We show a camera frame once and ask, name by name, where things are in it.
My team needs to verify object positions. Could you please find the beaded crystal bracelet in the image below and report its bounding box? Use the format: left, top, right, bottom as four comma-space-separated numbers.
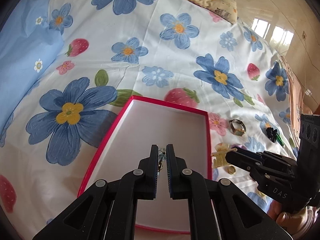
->
157, 147, 167, 173

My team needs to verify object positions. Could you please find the yellow claw hair clip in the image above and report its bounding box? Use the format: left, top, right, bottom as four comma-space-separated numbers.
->
211, 142, 237, 168

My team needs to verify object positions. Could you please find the red shallow jewelry box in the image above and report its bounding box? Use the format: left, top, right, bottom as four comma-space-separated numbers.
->
79, 96, 212, 235

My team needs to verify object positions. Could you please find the right hand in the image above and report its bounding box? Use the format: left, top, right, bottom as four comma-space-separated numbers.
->
267, 200, 319, 239

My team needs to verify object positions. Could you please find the black scrunchie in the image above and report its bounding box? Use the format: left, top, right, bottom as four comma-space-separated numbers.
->
266, 127, 278, 143

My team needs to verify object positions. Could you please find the pink blanket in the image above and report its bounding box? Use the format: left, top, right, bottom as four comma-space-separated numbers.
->
280, 56, 312, 142

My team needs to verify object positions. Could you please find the floral white bed sheet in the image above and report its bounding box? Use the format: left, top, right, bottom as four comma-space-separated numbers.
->
1, 0, 297, 239

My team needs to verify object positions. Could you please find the light blue pillow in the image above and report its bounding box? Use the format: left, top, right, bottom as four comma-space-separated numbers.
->
0, 0, 66, 131

